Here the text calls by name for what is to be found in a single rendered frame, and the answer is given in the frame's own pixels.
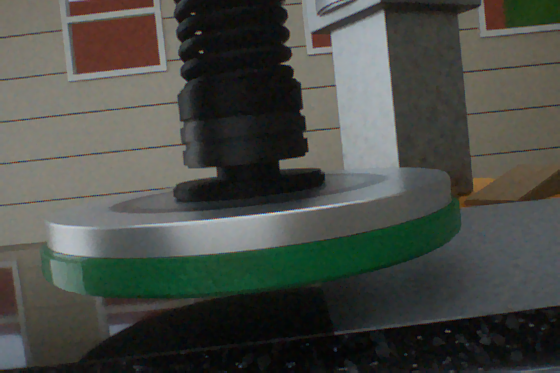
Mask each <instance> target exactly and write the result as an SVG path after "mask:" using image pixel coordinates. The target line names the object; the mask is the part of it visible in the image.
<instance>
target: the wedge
mask: <svg viewBox="0 0 560 373"><path fill-rule="evenodd" d="M557 193H560V164H537V165H517V166H515V167H514V168H512V169H511V170H510V171H508V172H507V173H505V174H503V175H502V176H500V177H499V178H498V179H496V180H493V182H491V183H490V184H488V185H487V186H485V187H483V188H481V190H479V191H477V192H476V193H474V194H472V195H471V196H469V197H468V198H467V199H465V200H464V204H465V205H466V206H487V205H495V204H504V203H512V202H521V201H530V200H539V199H544V198H547V197H550V196H552V195H555V194H557Z"/></svg>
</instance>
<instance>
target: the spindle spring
mask: <svg viewBox="0 0 560 373"><path fill-rule="evenodd" d="M173 1H174V2H175V4H176V7H175V11H174V17H175V18H176V21H177V23H178V24H179V25H178V26H177V28H176V31H175V32H176V37H177V39H178V40H179V41H180V42H181V43H182V44H181V45H180V47H179V50H178V56H179V57H180V58H181V61H182V62H183V63H184V64H183V65H182V66H181V72H180V77H182V78H183V79H185V80H186V81H187V83H185V87H184V89H186V88H188V87H191V86H195V85H200V84H204V83H214V82H221V81H228V80H236V79H246V78H258V77H290V78H292V77H293V75H294V69H293V68H291V66H290V65H284V64H279V63H283V62H285V61H290V58H291V56H292V52H291V48H289V47H287V46H286V45H283V43H285V42H286V41H289V39H290V30H289V29H288V28H286V27H285V26H283V25H284V23H285V22H286V21H287V19H288V18H289V16H288V13H287V9H284V8H283V7H281V5H283V4H284V2H285V1H286V0H262V2H263V3H240V4H232V5H227V6H222V7H217V8H214V9H210V10H204V11H201V12H199V9H201V8H203V7H206V6H209V5H212V4H219V3H224V2H229V1H236V0H173ZM191 13H195V14H194V15H191ZM250 20H264V24H247V25H238V26H233V27H227V28H222V29H215V30H211V31H208V32H205V33H202V34H200V35H198V34H195V32H197V31H201V30H204V29H206V28H209V27H213V26H215V25H220V24H224V23H229V22H241V21H250ZM258 40H266V42H267V44H256V45H247V46H240V47H234V48H228V49H220V50H215V51H212V52H208V53H206V54H203V53H199V51H201V50H204V49H209V48H213V47H217V46H221V45H225V44H229V43H235V42H249V41H258ZM258 61H269V64H268V65H257V66H249V67H242V68H237V69H227V70H222V71H218V72H214V73H211V74H207V75H206V70H208V69H215V68H219V67H223V66H228V65H233V64H237V63H243V62H258Z"/></svg>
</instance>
